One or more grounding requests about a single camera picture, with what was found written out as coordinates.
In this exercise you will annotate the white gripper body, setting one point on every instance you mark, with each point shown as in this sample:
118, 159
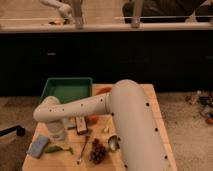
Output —
56, 130

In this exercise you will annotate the green plastic tray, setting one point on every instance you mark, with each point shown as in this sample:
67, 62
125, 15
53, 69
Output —
67, 89

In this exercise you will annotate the black chair leg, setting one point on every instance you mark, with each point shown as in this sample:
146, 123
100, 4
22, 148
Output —
19, 130

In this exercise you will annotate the grey cloth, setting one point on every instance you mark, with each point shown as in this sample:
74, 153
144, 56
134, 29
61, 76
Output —
68, 124

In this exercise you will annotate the metal cup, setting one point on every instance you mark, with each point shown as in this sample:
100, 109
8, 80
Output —
113, 144

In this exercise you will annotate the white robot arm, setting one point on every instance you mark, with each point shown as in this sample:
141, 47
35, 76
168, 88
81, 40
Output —
140, 142

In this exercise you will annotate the metal spoon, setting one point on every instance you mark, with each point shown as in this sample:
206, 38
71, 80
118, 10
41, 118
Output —
79, 160

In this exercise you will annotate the purple grapes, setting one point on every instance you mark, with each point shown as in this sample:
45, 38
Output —
98, 152

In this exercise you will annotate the orange fruit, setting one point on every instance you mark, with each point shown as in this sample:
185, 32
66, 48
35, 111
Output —
92, 119

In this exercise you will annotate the blue sponge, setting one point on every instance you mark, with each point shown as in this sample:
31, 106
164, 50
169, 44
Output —
36, 148

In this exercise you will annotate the brown snack bar package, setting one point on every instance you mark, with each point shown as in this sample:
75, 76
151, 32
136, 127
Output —
81, 125

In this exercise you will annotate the orange bowl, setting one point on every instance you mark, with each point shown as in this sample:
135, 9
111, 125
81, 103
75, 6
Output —
104, 90

